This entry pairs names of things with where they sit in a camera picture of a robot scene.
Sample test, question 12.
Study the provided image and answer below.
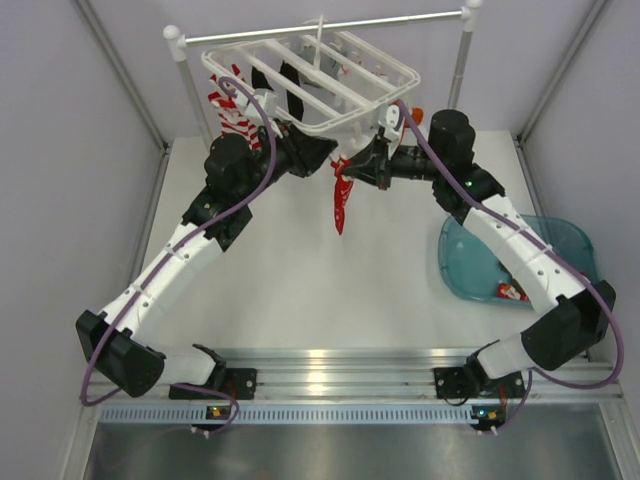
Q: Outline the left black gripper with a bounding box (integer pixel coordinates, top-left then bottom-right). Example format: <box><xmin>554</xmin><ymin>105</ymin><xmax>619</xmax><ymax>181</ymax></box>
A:
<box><xmin>236</xmin><ymin>117</ymin><xmax>337</xmax><ymax>204</ymax></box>

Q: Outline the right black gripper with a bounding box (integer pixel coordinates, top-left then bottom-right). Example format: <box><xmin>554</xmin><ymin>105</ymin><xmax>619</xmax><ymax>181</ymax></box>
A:
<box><xmin>339</xmin><ymin>134</ymin><xmax>446</xmax><ymax>192</ymax></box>

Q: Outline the red snowflake sock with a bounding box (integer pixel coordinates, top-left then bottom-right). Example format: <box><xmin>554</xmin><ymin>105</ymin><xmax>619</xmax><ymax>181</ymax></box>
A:
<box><xmin>330</xmin><ymin>156</ymin><xmax>355</xmax><ymax>236</ymax></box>

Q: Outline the white clip sock hanger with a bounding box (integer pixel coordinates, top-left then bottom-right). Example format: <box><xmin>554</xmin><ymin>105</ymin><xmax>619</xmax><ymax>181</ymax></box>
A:
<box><xmin>201</xmin><ymin>30</ymin><xmax>421</xmax><ymax>151</ymax></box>

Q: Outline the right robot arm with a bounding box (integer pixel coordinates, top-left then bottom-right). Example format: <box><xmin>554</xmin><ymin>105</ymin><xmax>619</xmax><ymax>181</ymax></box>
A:
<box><xmin>344</xmin><ymin>102</ymin><xmax>621</xmax><ymax>399</ymax></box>

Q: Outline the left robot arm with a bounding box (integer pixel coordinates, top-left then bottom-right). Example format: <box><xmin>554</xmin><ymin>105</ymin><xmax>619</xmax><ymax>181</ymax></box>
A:
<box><xmin>75</xmin><ymin>123</ymin><xmax>338</xmax><ymax>398</ymax></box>

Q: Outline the black sock right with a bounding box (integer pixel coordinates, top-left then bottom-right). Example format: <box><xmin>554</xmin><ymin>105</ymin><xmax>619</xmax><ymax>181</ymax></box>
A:
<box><xmin>279</xmin><ymin>62</ymin><xmax>304</xmax><ymax>121</ymax></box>

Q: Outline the black sock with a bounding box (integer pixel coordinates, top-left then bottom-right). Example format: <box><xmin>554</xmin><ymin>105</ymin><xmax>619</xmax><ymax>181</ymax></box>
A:
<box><xmin>279</xmin><ymin>62</ymin><xmax>304</xmax><ymax>121</ymax></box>
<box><xmin>251</xmin><ymin>67</ymin><xmax>274</xmax><ymax>97</ymax></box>

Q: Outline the orange sock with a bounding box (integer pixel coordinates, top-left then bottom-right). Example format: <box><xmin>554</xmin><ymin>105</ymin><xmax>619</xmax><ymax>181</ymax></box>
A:
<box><xmin>401</xmin><ymin>106</ymin><xmax>424</xmax><ymax>129</ymax></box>

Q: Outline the black sock left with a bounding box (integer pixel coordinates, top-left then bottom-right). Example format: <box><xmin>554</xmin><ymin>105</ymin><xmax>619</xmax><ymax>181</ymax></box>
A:
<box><xmin>251</xmin><ymin>67</ymin><xmax>274</xmax><ymax>97</ymax></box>

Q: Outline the red white striped sock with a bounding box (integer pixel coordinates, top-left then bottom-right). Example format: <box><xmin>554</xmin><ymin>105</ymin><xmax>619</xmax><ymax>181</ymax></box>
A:
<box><xmin>208</xmin><ymin>74</ymin><xmax>261</xmax><ymax>150</ymax></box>

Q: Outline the teal plastic basin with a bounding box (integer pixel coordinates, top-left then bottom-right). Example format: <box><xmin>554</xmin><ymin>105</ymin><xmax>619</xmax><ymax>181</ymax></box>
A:
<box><xmin>438</xmin><ymin>215</ymin><xmax>599</xmax><ymax>307</ymax></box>

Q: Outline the silver drying rack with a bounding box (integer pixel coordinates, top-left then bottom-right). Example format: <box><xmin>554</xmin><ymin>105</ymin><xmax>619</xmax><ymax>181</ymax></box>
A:
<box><xmin>163</xmin><ymin>1</ymin><xmax>482</xmax><ymax>142</ymax></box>

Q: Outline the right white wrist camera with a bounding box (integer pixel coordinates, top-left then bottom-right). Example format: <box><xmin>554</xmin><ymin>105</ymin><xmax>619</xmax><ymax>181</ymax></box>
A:
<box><xmin>378</xmin><ymin>104</ymin><xmax>404</xmax><ymax>142</ymax></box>

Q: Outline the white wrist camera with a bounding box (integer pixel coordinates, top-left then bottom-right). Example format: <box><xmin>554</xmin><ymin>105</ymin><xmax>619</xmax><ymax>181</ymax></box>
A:
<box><xmin>378</xmin><ymin>104</ymin><xmax>404</xmax><ymax>142</ymax></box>
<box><xmin>244</xmin><ymin>89</ymin><xmax>278</xmax><ymax>122</ymax></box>

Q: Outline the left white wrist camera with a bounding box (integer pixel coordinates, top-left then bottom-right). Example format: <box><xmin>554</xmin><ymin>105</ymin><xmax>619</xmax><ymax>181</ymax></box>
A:
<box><xmin>244</xmin><ymin>89</ymin><xmax>278</xmax><ymax>122</ymax></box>

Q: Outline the aluminium mounting rail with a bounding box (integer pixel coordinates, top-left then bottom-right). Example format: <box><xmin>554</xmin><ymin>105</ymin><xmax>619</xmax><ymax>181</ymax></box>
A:
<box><xmin>79</xmin><ymin>348</ymin><xmax>623</xmax><ymax>435</ymax></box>

